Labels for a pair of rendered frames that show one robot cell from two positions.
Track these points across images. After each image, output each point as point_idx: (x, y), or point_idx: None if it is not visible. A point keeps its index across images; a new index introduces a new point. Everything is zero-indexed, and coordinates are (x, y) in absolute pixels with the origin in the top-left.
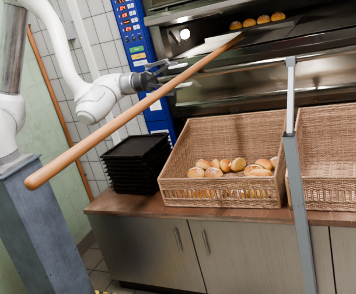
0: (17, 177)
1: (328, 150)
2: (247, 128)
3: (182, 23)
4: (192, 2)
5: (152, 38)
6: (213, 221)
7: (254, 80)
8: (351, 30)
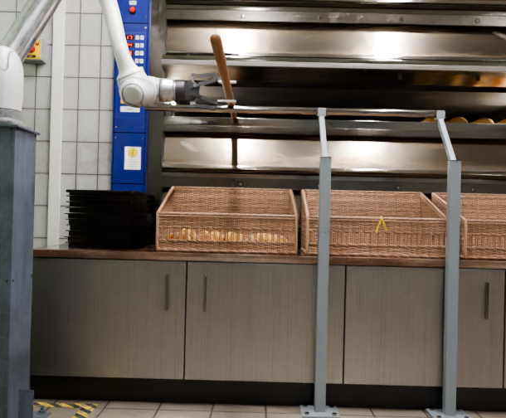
0: (21, 137)
1: None
2: (244, 205)
3: None
4: None
5: None
6: (221, 264)
7: (260, 154)
8: (357, 123)
